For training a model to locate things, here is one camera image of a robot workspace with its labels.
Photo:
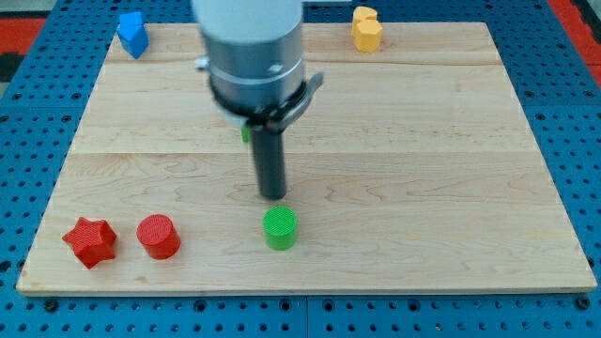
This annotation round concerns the green star block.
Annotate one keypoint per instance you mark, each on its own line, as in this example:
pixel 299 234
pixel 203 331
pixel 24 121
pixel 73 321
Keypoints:
pixel 245 135

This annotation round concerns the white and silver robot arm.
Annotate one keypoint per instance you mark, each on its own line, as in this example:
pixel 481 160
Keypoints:
pixel 254 60

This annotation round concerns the red star block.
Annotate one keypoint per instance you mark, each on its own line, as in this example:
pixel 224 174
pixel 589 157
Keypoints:
pixel 91 241

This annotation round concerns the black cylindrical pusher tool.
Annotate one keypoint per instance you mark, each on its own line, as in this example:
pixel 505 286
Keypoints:
pixel 269 162

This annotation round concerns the green cylinder block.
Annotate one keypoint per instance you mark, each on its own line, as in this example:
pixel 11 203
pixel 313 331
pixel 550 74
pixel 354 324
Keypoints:
pixel 280 228

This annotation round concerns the wooden board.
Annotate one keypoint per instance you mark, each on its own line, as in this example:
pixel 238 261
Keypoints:
pixel 413 172

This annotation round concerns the yellow hexagon block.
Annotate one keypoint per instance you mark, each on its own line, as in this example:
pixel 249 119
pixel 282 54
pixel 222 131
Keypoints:
pixel 367 35

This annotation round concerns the red cylinder block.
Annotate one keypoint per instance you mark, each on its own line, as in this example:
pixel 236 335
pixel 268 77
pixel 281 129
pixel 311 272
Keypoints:
pixel 158 236

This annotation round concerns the yellow back block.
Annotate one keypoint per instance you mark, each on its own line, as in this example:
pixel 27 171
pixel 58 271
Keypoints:
pixel 361 14

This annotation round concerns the blue triangular block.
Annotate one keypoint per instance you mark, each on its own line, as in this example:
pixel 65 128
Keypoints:
pixel 134 39

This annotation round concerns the blue cube block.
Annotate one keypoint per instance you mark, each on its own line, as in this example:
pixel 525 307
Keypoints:
pixel 134 18

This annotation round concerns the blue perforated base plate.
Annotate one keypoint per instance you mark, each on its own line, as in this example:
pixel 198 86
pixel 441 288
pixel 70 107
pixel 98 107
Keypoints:
pixel 45 101

